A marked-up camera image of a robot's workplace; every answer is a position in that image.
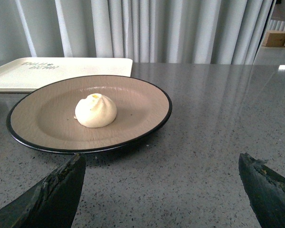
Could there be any cardboard box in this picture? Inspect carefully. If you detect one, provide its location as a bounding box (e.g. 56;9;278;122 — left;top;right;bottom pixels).
262;30;285;47

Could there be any grey pleated curtain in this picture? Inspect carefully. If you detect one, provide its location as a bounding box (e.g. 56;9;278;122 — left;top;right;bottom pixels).
0;0;274;65

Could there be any brown plate with black rim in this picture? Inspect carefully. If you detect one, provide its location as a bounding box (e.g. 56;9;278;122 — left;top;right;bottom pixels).
7;76;172;153

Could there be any cream rectangular tray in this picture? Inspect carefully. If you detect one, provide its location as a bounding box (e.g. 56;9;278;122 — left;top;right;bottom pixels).
0;57;133;93

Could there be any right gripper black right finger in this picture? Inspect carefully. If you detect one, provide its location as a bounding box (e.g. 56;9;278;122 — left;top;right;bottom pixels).
238;153;285;228

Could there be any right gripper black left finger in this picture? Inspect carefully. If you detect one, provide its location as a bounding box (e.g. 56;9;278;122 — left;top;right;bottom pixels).
0;155;86;228

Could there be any white steamed bun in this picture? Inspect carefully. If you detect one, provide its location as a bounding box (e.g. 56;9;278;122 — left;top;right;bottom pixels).
75;93;117;128

